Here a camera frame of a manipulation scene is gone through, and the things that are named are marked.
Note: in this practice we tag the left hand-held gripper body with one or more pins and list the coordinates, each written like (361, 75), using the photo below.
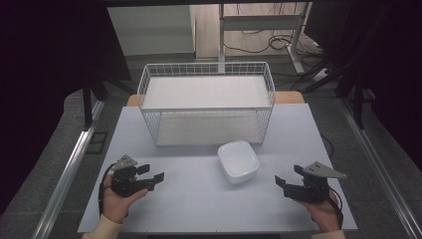
(124, 181)

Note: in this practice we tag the white square bowl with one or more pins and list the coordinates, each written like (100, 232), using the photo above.
(239, 162)

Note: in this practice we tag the black floor frame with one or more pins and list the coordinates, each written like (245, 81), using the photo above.
(97, 142)

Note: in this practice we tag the white power strip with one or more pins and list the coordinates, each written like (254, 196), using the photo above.
(321, 74)

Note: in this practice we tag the person's left hand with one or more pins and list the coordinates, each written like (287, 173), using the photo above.
(116, 205)

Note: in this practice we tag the black stand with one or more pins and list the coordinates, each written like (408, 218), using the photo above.
(358, 99)
(88, 106)

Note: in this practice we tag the white panel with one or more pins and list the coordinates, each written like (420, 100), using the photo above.
(151, 30)

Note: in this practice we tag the person's right hand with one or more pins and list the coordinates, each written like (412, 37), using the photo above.
(321, 214)

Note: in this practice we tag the aluminium rail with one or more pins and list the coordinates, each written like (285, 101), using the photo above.
(68, 172)
(381, 169)

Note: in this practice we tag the wooden table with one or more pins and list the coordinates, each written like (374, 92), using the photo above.
(288, 97)

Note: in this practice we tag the white metal desk frame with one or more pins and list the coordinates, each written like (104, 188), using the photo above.
(262, 22)

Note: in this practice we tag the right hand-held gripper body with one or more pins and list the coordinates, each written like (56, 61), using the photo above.
(313, 189)

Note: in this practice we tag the dark curtain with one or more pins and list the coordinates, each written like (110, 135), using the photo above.
(49, 83)
(384, 66)

